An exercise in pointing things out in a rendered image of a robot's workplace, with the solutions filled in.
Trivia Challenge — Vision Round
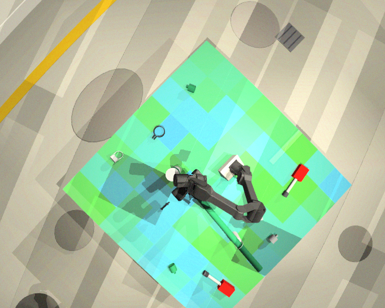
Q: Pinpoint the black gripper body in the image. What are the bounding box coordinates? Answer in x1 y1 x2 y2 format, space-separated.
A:
171 169 202 202

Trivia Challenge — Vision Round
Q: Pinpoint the dark green cylinder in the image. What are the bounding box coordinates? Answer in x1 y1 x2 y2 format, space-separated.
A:
197 199 263 272
168 263 177 274
186 84 196 93

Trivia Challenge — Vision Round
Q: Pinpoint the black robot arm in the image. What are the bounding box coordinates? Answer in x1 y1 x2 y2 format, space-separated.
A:
173 159 267 223

